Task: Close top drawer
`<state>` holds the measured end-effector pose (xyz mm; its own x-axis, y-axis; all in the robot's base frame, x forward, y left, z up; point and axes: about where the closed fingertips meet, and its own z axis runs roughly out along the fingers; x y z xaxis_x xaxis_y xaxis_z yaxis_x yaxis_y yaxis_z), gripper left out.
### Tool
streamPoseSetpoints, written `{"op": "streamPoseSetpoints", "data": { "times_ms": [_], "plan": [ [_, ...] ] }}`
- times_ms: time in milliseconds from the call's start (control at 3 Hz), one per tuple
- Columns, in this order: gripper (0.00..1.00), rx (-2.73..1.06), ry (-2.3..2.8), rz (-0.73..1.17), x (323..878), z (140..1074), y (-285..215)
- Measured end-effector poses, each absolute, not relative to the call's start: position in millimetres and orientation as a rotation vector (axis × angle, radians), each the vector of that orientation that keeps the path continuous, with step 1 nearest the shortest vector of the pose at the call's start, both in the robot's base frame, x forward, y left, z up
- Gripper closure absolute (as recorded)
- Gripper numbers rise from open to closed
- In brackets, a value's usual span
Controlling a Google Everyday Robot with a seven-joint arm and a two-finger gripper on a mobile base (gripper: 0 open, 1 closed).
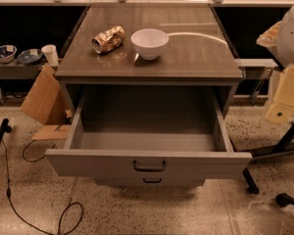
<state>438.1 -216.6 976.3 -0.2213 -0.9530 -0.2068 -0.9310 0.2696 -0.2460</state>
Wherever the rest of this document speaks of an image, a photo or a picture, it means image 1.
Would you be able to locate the grey top drawer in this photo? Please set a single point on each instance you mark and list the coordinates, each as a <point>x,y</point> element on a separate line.
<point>132,132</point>

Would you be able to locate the grey drawer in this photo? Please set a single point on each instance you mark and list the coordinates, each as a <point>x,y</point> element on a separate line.
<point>166,182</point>
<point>132,132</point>

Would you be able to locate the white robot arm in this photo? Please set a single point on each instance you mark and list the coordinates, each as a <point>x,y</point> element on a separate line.
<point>279,39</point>

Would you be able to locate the grey cabinet with wood top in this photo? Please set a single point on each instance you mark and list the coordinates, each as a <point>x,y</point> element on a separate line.
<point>196,55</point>

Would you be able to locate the grey bottom drawer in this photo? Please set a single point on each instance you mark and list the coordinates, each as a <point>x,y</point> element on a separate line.
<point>166,182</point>

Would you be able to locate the white bowl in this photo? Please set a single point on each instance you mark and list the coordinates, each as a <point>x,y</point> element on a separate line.
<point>148,43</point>

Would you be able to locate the crushed gold soda can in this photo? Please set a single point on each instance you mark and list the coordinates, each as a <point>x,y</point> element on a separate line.
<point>108,40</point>

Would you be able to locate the brown cardboard box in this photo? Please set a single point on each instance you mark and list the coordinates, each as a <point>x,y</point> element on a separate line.
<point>46,103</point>

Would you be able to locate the white paper cup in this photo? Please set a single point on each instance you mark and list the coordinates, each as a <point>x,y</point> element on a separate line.
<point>50,52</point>

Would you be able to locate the blue bowl right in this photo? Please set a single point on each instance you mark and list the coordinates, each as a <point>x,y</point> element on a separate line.
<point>30,57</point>

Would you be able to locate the blue bowl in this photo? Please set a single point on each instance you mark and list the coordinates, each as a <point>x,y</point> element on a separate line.
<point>7,53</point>
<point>30,57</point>

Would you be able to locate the yellow foam pad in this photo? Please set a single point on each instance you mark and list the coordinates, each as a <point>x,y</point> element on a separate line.
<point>281,108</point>

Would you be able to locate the blue bowl left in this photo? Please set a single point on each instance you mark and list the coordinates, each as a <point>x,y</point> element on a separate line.
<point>7,53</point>

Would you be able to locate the black stand legs right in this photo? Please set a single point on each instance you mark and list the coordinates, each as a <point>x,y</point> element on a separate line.
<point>283,146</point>

